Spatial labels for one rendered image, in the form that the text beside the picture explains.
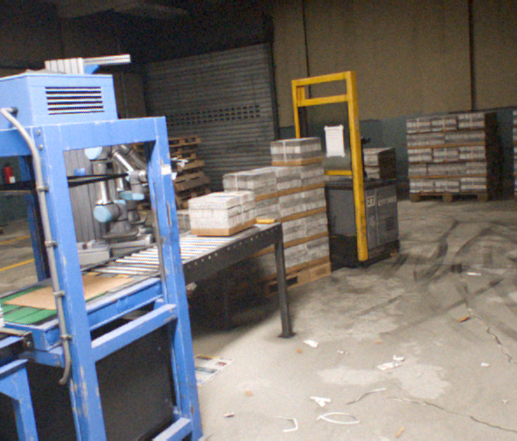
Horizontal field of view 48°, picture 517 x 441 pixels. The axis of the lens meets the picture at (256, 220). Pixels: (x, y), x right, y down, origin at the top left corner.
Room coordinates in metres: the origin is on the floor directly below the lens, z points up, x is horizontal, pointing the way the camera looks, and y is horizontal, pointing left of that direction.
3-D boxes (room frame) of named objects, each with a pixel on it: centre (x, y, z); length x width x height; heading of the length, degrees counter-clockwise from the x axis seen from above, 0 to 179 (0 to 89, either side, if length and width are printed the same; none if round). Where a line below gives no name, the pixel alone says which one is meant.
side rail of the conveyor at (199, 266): (3.34, 0.19, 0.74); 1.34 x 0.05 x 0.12; 149
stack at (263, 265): (4.92, 0.12, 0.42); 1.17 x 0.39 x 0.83; 131
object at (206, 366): (3.44, 0.43, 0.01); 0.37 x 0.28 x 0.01; 149
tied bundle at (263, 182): (5.01, 0.03, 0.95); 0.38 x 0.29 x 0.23; 42
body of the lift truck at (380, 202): (5.92, -1.04, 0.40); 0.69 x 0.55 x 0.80; 41
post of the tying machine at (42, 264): (3.08, 1.15, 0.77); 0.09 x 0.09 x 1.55; 59
